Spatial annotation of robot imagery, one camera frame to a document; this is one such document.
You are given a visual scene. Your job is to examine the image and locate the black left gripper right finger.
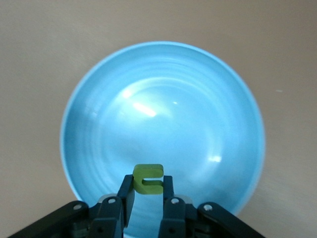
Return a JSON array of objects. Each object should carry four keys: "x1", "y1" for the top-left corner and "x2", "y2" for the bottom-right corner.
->
[{"x1": 159, "y1": 175, "x2": 264, "y2": 238}]

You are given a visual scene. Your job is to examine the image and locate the brown table mat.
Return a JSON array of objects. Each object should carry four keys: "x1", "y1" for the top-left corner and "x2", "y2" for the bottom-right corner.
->
[{"x1": 0, "y1": 0, "x2": 317, "y2": 238}]

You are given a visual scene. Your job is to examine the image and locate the blue plate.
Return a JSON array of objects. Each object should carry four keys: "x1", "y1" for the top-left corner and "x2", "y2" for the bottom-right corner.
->
[{"x1": 60, "y1": 41, "x2": 266, "y2": 238}]

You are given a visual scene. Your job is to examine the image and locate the green letter u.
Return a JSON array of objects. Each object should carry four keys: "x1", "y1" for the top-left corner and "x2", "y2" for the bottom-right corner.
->
[{"x1": 133, "y1": 164, "x2": 164, "y2": 195}]

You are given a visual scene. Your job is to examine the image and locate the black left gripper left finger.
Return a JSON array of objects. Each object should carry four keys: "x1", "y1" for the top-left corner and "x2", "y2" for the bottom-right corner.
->
[{"x1": 8, "y1": 175, "x2": 136, "y2": 238}]

